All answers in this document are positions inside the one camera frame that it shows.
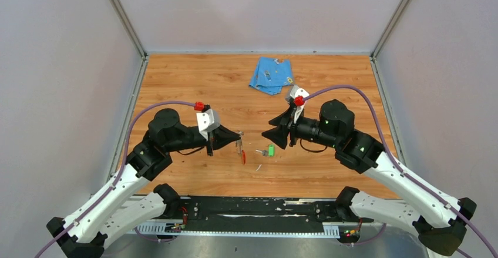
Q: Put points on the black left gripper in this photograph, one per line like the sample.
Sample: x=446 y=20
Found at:
x=219 y=137

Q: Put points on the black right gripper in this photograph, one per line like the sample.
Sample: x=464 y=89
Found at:
x=278 y=134

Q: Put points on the metal keyring plate with spring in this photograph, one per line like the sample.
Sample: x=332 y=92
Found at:
x=240 y=148

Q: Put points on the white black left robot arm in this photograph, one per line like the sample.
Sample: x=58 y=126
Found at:
x=92 y=228

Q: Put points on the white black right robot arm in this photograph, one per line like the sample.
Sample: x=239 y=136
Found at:
x=437 y=219

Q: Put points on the blue folded cloth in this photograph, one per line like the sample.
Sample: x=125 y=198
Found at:
x=271 y=75

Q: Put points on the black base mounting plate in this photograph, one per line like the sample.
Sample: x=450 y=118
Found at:
x=258 y=214

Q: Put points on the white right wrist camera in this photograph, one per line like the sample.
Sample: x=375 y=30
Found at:
x=295 y=98

